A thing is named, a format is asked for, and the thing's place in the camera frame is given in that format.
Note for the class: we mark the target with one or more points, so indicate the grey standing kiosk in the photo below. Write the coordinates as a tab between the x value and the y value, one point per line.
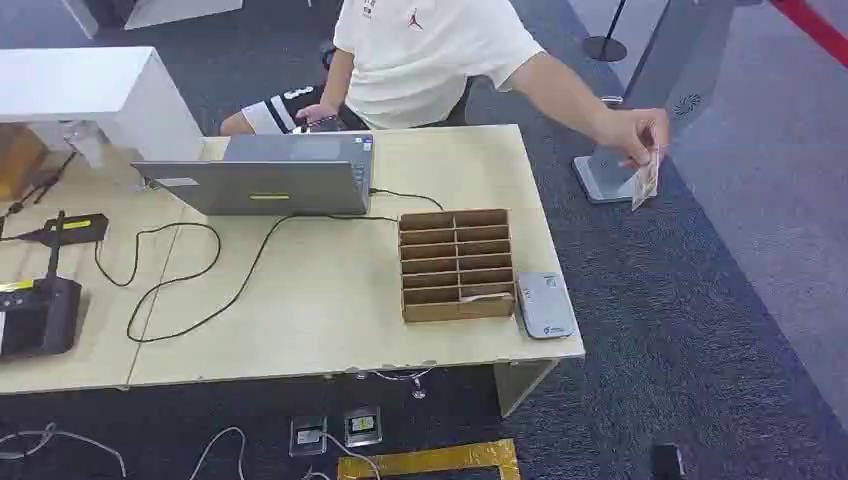
662	66

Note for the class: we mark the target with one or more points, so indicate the person's right hand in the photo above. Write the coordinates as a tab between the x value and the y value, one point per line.
316	112

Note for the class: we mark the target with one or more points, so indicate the black terminal with antenna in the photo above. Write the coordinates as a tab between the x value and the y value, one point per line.
40	318

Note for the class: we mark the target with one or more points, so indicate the printed card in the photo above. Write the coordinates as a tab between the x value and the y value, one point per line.
644	182

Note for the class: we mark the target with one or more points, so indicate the white board panel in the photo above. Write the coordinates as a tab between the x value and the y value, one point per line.
179	10

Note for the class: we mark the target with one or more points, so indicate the black robot foot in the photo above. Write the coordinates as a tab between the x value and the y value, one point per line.
666	462

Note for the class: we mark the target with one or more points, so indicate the black stanchion post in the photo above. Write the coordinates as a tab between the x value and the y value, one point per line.
603	48

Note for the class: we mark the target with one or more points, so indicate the white cabinet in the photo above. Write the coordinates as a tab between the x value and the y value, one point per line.
86	83

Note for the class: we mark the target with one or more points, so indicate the wooden card box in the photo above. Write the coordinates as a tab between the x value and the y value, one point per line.
457	308

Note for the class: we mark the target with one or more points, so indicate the person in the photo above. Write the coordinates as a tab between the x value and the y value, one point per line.
411	73

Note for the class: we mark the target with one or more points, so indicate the grey laptop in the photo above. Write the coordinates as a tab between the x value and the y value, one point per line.
265	182

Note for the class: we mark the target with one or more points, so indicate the pale card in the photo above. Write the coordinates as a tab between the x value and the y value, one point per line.
487	297

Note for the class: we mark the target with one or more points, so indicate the floor socket box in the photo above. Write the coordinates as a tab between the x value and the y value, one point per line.
362	426
308	436

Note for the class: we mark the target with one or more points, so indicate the yellow tape frame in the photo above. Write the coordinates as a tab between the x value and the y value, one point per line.
430	458

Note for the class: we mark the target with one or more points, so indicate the pale desk leg panel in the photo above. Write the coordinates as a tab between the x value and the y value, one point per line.
523	384

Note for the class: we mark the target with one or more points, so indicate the brown cardboard box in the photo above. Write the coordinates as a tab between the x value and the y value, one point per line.
16	159

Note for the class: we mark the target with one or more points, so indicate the red barrier belt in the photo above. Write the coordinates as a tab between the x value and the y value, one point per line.
813	26

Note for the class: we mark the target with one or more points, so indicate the person's left hand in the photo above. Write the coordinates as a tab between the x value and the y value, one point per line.
632	132

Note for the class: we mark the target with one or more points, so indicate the black power adapter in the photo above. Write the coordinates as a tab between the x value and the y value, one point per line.
66	230

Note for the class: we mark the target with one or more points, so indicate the dark phone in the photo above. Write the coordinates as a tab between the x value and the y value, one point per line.
328	124

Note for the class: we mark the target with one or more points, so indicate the grey card reader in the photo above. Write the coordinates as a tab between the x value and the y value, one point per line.
544	305

